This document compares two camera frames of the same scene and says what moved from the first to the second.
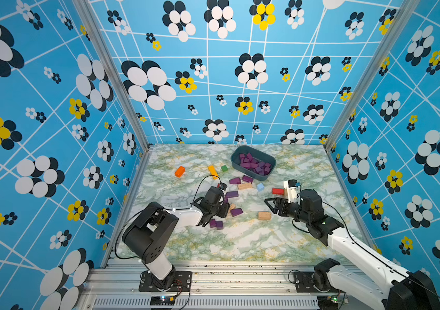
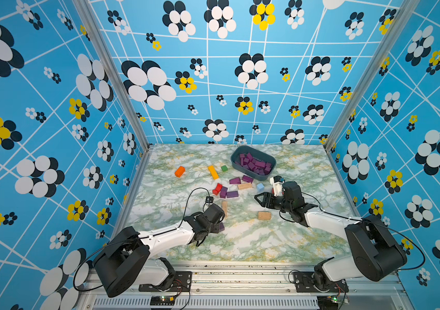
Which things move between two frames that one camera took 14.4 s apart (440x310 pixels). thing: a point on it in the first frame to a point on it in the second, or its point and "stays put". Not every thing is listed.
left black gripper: (225, 209) to (217, 228)
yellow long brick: (213, 172) stays put
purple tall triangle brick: (235, 181) stays put
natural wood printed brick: (244, 186) stays put
